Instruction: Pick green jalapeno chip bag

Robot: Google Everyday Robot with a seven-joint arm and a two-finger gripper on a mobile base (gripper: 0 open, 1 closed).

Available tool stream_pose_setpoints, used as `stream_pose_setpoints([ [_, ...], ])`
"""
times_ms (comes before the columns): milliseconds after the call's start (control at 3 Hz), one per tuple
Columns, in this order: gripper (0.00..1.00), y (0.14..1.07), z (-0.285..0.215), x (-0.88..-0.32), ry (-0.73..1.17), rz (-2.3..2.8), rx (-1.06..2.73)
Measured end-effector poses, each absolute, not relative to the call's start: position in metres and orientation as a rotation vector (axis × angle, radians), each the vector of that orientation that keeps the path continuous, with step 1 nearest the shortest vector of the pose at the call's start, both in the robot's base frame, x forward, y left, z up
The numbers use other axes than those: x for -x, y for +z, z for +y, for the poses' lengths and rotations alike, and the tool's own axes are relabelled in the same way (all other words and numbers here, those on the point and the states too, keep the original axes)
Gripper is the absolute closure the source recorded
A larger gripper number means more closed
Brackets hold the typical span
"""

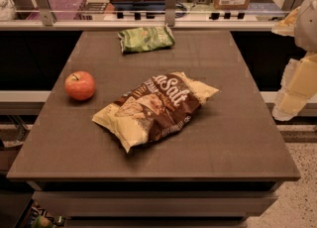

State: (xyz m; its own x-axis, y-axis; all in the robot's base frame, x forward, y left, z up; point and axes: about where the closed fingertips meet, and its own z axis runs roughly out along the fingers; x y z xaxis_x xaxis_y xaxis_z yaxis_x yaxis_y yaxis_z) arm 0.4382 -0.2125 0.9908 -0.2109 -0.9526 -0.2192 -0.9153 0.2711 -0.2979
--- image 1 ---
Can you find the left metal railing bracket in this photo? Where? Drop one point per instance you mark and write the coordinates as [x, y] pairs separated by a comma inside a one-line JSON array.
[[46, 14]]

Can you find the green jalapeno chip bag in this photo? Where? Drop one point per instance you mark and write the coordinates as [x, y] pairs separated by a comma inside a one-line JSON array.
[[145, 39]]

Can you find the brown table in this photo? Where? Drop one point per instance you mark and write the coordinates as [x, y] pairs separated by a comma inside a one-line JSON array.
[[216, 169]]

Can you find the red apple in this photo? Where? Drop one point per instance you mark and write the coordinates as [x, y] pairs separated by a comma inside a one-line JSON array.
[[80, 85]]

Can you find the purple plastic crate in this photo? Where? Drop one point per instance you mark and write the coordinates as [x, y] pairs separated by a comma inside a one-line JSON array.
[[67, 9]]

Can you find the brown sea salt chip bag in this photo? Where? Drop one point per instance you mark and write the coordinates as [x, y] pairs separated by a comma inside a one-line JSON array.
[[158, 107]]

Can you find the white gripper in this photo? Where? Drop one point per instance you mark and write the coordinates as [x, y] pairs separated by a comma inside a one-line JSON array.
[[307, 24]]

